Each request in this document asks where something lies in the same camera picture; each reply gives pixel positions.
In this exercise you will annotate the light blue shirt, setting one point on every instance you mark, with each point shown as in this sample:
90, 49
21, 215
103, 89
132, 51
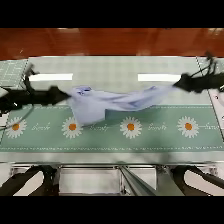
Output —
90, 105

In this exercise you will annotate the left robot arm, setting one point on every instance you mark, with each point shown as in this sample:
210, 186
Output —
30, 96

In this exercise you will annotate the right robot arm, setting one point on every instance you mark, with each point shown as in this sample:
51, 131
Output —
203, 81

